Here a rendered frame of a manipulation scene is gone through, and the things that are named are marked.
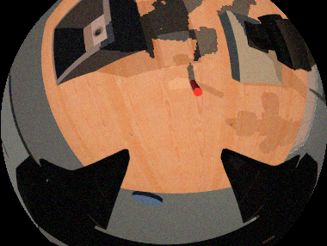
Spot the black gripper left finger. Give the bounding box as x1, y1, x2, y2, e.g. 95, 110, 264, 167
39, 150, 130, 230

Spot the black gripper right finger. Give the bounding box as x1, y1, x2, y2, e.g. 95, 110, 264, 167
220, 148, 300, 224

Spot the dark red peg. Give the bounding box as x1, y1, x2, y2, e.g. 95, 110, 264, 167
190, 80, 202, 96

